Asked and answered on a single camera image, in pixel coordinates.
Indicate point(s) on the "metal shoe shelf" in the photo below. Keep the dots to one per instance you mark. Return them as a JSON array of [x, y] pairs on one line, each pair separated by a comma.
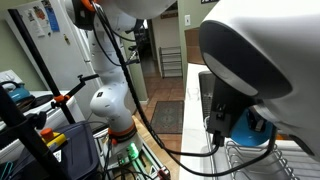
[[170, 61]]

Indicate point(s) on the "red yellow emergency stop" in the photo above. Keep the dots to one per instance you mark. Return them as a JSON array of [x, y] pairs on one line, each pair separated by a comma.
[[50, 136]]

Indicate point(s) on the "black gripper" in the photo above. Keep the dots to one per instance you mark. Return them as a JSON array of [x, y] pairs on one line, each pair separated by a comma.
[[228, 106]]

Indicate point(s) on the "white refrigerator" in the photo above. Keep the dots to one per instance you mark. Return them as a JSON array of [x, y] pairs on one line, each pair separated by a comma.
[[63, 56]]

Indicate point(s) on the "teal clothes iron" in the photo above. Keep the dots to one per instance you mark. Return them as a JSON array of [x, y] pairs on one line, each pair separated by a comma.
[[18, 95]]

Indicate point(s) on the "blue paper on fridge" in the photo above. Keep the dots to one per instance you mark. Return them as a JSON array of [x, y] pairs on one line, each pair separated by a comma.
[[51, 15]]

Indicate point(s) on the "stainless steel sink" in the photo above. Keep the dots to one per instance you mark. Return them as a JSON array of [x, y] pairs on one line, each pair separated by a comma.
[[205, 90]]

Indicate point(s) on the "light wooden robot table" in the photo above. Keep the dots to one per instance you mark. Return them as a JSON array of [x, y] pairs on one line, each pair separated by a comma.
[[150, 140]]

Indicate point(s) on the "white light switch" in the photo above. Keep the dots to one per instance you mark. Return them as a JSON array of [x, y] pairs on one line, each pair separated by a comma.
[[187, 20]]

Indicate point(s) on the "black tripod pole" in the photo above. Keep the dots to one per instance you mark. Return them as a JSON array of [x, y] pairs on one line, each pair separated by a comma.
[[40, 63]]

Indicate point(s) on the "dark blue storage bin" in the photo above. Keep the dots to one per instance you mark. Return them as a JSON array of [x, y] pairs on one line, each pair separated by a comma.
[[78, 153]]

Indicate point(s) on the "white paper on fridge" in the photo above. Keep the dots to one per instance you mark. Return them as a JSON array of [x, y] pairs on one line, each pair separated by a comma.
[[33, 20]]

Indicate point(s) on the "black camera stand pole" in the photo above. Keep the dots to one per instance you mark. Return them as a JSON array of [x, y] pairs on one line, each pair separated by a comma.
[[23, 133]]

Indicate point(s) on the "orange black clamp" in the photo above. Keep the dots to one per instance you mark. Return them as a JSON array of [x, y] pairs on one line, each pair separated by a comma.
[[61, 98]]

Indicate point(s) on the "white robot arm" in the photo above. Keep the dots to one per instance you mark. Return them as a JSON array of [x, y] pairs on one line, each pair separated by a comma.
[[266, 36]]

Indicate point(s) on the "robot controller with green light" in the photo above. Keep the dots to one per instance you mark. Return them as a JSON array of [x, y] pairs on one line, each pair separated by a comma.
[[130, 154]]

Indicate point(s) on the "patterned grey floor rug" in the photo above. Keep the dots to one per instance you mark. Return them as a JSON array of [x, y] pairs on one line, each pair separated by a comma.
[[168, 116]]

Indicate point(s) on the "brown cardboard box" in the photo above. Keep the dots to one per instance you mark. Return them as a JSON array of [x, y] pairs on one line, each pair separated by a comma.
[[194, 45]]

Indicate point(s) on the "blue bowl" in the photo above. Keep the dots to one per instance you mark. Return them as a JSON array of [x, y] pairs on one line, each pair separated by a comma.
[[248, 135]]

